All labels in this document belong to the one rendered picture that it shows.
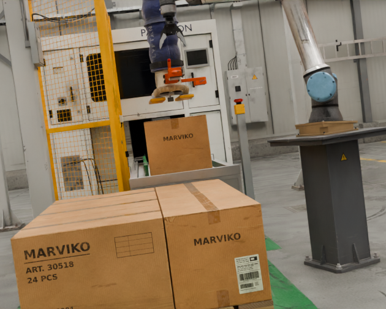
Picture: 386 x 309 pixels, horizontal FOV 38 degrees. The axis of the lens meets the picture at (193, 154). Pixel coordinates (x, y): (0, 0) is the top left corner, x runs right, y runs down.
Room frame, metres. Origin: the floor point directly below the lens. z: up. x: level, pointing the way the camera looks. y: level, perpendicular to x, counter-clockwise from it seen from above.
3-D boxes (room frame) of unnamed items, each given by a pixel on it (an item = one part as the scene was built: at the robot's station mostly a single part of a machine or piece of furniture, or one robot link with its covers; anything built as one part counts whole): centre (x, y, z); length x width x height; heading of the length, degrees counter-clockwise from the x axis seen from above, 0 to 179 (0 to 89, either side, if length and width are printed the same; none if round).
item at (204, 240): (2.78, 0.30, 0.34); 1.20 x 1.00 x 0.40; 5
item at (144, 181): (3.46, 0.07, 0.58); 0.70 x 0.03 x 0.06; 95
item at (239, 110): (4.08, -0.38, 0.50); 0.07 x 0.07 x 1.00; 5
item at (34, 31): (4.12, 1.04, 1.62); 0.20 x 0.05 x 0.30; 5
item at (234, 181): (3.46, 0.06, 0.48); 0.70 x 0.03 x 0.15; 95
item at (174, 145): (3.82, 0.11, 0.75); 0.60 x 0.40 x 0.40; 4
